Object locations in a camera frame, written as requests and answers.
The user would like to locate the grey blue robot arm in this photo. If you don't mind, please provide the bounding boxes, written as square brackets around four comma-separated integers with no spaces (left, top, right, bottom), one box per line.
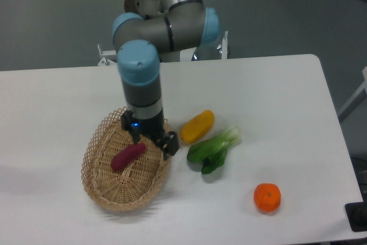
[112,0,220,159]

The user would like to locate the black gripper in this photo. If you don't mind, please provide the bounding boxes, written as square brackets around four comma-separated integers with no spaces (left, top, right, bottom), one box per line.
[120,110,179,161]

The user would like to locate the black device at table edge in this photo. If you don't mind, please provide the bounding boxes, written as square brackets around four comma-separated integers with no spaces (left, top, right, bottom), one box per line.
[345,202,366,232]

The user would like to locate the green bok choy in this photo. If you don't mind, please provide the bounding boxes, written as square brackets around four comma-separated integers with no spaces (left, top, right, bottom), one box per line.
[186,126,241,174]

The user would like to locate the woven wicker basket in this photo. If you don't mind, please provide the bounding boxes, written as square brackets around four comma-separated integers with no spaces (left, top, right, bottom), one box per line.
[81,107,171,212]

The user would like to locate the yellow mango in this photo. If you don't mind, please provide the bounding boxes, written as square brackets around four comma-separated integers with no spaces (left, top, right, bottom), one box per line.
[180,110,215,144]

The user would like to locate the white furniture leg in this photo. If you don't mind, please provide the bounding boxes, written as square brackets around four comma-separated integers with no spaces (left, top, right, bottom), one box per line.
[337,67,366,123]

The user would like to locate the white metal base frame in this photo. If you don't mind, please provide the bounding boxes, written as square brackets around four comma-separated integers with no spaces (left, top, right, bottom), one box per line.
[97,30,230,66]

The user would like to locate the orange tangerine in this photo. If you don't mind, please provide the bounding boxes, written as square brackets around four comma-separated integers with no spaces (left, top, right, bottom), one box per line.
[253,183,282,212]

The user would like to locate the purple sweet potato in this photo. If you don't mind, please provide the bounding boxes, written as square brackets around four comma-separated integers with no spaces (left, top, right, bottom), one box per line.
[111,143,147,171]

